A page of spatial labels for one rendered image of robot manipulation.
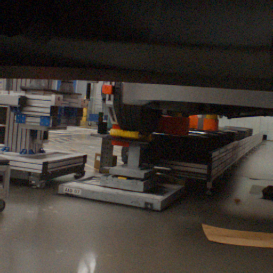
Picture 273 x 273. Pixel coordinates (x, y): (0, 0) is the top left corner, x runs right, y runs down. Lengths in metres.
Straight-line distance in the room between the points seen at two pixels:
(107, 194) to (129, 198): 0.17
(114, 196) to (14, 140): 1.21
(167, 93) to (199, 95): 0.19
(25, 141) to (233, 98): 2.18
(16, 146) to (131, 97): 1.70
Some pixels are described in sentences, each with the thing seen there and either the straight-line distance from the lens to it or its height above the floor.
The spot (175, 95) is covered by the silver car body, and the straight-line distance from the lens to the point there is 2.43.
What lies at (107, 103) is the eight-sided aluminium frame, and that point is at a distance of 3.41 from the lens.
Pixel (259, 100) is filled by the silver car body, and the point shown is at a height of 0.83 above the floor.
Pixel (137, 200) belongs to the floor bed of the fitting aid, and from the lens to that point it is 3.20.
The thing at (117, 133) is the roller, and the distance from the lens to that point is 3.51.
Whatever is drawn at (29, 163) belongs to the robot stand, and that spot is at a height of 0.20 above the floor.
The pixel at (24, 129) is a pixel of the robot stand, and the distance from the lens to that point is 3.97.
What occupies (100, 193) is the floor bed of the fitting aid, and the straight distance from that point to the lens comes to 3.30.
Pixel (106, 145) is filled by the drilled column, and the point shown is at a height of 0.33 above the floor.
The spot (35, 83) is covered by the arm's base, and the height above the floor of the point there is 0.85.
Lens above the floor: 0.73
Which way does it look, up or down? 3 degrees down
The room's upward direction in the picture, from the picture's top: 5 degrees clockwise
